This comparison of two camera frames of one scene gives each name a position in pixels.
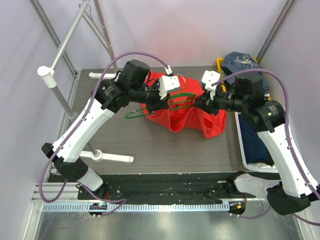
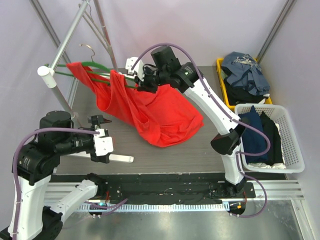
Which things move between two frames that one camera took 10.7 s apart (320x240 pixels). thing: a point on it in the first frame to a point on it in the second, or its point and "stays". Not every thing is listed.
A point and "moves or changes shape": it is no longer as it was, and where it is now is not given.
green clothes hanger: (185, 94) to (90, 64)
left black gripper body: (151, 98) to (96, 120)
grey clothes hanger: (105, 42) stays
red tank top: (182, 114) moves or changes shape
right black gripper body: (207, 103) to (144, 81)
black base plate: (166, 188) stays
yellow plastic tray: (219, 62) stays
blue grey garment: (236, 62) stays
